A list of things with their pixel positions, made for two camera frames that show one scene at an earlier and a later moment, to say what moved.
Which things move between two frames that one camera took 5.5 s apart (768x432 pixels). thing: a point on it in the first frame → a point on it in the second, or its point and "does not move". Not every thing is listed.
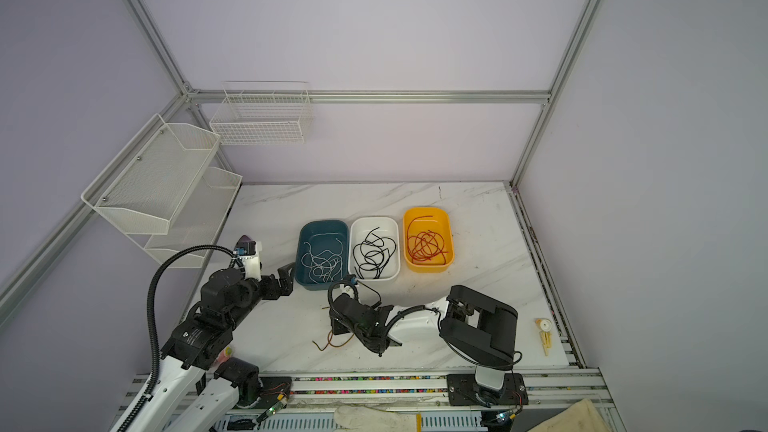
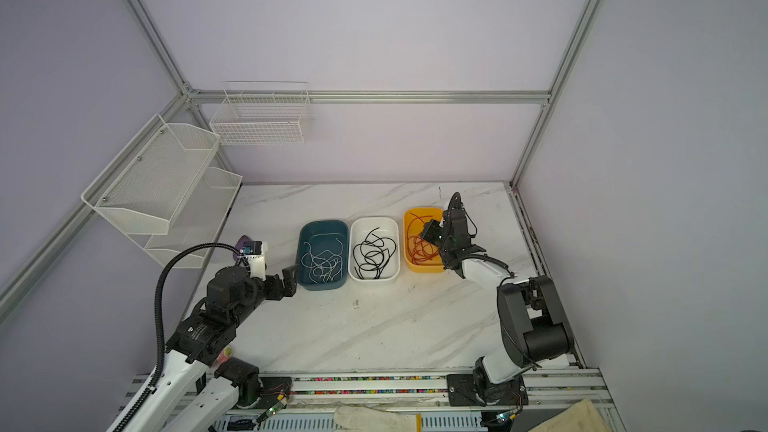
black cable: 372,253 does not move
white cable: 325,265 does not move
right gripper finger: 338,327 → 433,232
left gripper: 285,283 does not move
